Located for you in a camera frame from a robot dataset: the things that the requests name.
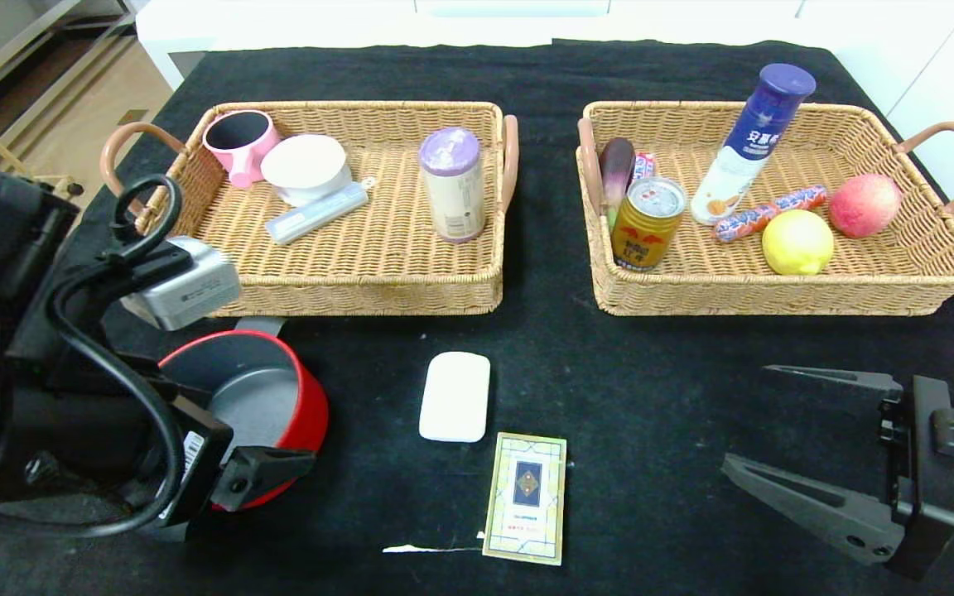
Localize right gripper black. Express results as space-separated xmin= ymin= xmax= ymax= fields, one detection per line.
xmin=720 ymin=363 xmax=954 ymax=582

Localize yellow lemon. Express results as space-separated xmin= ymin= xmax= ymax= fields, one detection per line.
xmin=762 ymin=209 xmax=836 ymax=276

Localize gold drink can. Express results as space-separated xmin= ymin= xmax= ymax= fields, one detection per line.
xmin=611 ymin=176 xmax=687 ymax=272

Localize blue cap white bottle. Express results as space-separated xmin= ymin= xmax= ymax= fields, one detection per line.
xmin=690 ymin=64 xmax=817 ymax=227

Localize red pot black handles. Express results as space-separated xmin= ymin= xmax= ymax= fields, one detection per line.
xmin=158 ymin=318 xmax=331 ymax=512

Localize black table cloth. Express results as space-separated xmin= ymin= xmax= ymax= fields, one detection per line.
xmin=0 ymin=40 xmax=954 ymax=596

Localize red apple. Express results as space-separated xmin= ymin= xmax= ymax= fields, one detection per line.
xmin=828 ymin=173 xmax=903 ymax=239

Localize orange sausage stick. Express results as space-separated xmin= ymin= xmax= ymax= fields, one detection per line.
xmin=715 ymin=185 xmax=828 ymax=243

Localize playing card box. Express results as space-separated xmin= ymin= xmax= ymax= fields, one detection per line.
xmin=482 ymin=432 xmax=568 ymax=567

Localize purple eggplant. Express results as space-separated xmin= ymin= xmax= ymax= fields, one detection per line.
xmin=599 ymin=137 xmax=637 ymax=233

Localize white soap bar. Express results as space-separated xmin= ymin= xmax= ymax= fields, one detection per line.
xmin=418 ymin=353 xmax=492 ymax=445

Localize white paper scrap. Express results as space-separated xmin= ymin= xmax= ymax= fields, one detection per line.
xmin=383 ymin=534 xmax=486 ymax=555

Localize purple lid canister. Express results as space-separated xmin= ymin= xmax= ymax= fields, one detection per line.
xmin=418 ymin=127 xmax=486 ymax=244

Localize grey toothbrush case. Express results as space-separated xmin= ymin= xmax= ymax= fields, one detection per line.
xmin=265 ymin=177 xmax=378 ymax=247

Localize white round bowl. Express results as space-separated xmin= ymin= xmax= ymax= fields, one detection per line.
xmin=260 ymin=134 xmax=354 ymax=208

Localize pink mug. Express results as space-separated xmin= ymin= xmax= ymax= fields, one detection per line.
xmin=202 ymin=110 xmax=282 ymax=190

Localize white table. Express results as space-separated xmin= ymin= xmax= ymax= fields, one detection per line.
xmin=136 ymin=0 xmax=838 ymax=94

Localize beige wooden rack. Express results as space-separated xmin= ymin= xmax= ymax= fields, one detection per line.
xmin=0 ymin=95 xmax=86 ymax=199

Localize grey metal shelf unit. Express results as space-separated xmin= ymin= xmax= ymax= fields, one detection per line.
xmin=0 ymin=0 xmax=140 ymax=158

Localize wicker basket brown handles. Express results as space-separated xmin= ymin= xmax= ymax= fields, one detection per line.
xmin=576 ymin=101 xmax=954 ymax=317
xmin=100 ymin=101 xmax=520 ymax=318

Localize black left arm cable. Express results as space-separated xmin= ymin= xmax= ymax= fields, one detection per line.
xmin=51 ymin=174 xmax=190 ymax=537

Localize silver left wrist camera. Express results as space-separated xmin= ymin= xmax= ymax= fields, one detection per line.
xmin=119 ymin=236 xmax=242 ymax=332

